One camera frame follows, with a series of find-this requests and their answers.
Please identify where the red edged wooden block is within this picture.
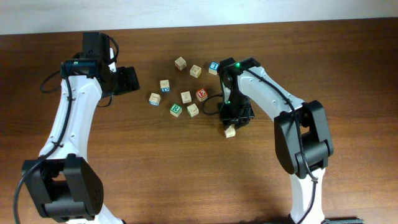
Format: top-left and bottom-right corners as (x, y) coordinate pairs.
(224, 124), (236, 138)

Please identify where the blue edged wooden block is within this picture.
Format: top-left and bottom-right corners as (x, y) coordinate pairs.
(149, 93), (161, 106)

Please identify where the red letter E block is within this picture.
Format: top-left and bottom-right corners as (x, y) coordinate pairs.
(196, 88), (208, 102)

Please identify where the green letter R block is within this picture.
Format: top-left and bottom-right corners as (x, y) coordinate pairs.
(170, 103), (182, 117)

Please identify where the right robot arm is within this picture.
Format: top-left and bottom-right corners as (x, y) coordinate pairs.
(217, 58), (334, 223)

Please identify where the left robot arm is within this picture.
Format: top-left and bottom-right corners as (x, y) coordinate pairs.
(19, 59), (140, 223)

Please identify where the blue letter E block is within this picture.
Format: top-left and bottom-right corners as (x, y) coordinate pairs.
(160, 80), (170, 92)

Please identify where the blue letter T block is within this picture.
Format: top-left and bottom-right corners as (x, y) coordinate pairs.
(208, 62), (219, 75)

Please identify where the plain wooden picture block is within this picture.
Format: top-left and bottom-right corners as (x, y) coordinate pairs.
(181, 91), (192, 104)

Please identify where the wooden block top left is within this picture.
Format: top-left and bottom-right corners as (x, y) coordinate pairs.
(175, 57), (187, 70)

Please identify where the wooden animal picture block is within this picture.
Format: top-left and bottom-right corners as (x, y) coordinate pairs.
(190, 65), (201, 78)

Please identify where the black table clamp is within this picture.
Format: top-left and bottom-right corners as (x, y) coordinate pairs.
(321, 218), (364, 224)

